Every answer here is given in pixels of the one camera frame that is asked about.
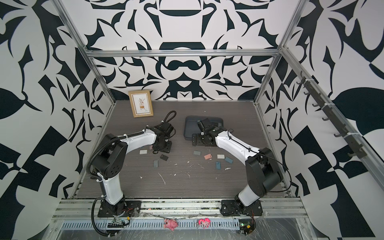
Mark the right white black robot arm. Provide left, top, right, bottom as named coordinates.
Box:
left=193, top=119, right=284, bottom=207

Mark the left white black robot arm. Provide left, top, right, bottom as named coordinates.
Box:
left=86, top=122, right=176, bottom=215

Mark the wall hook rail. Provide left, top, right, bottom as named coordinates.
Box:
left=298, top=76, right=369, bottom=159

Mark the black corrugated cable hose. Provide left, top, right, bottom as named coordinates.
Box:
left=90, top=196, right=118, bottom=238

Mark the pink eraser centre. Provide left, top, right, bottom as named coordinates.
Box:
left=204, top=154, right=213, bottom=160

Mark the dark grey storage box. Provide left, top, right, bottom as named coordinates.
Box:
left=184, top=116, right=224, bottom=141

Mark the wooden picture frame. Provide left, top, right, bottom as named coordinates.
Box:
left=128, top=90, right=154, bottom=118

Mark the pink pig toy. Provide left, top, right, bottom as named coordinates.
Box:
left=164, top=219, right=178, bottom=231

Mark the pink clip toy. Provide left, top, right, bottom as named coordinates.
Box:
left=198, top=218, right=211, bottom=229

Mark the black eraser left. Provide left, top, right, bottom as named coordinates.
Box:
left=160, top=155, right=169, bottom=161

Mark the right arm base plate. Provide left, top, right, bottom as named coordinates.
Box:
left=220, top=200, right=263, bottom=217

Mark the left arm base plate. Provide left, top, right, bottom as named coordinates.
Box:
left=97, top=199, right=142, bottom=218

